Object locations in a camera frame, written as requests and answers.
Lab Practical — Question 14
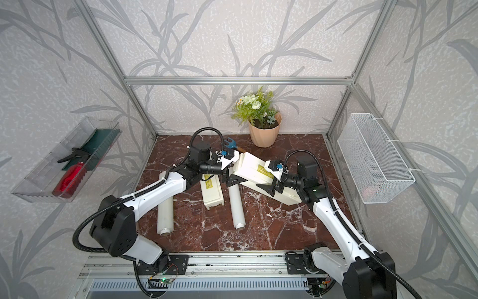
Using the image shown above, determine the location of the white wrap dispenser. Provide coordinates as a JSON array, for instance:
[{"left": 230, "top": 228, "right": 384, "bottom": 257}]
[
  {"left": 200, "top": 174, "right": 225, "bottom": 210},
  {"left": 232, "top": 153, "right": 301, "bottom": 206}
]

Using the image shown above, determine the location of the plastic wrap roll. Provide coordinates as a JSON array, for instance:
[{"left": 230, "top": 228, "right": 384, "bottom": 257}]
[
  {"left": 228, "top": 184, "right": 246, "bottom": 230},
  {"left": 156, "top": 171, "right": 175, "bottom": 237}
]

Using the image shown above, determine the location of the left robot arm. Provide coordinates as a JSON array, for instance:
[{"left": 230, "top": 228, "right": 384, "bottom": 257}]
[{"left": 72, "top": 128, "right": 244, "bottom": 274}]

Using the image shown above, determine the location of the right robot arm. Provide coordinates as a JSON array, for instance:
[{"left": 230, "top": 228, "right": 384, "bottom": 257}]
[{"left": 259, "top": 149, "right": 420, "bottom": 299}]

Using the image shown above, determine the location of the blue garden hand rake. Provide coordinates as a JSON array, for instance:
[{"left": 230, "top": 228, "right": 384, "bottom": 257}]
[{"left": 224, "top": 137, "right": 246, "bottom": 153}]

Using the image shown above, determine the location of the potted green plant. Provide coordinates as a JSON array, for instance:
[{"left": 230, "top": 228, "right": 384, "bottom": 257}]
[{"left": 232, "top": 87, "right": 282, "bottom": 148}]

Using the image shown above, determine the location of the red spray bottle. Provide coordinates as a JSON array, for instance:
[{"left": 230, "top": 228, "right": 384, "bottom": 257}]
[{"left": 52, "top": 162, "right": 87, "bottom": 199}]

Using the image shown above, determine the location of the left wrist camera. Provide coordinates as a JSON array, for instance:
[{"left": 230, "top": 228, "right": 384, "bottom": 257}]
[{"left": 219, "top": 148, "right": 240, "bottom": 170}]

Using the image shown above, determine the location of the white wire mesh basket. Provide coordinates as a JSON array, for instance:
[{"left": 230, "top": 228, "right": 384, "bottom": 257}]
[{"left": 337, "top": 113, "right": 416, "bottom": 204}]

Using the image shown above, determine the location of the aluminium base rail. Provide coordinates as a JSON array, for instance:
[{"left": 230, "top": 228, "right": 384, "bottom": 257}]
[{"left": 77, "top": 251, "right": 393, "bottom": 280}]

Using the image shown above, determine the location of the clear plastic wall tray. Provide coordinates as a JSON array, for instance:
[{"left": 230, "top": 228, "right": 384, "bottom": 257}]
[{"left": 12, "top": 117, "right": 121, "bottom": 203}]

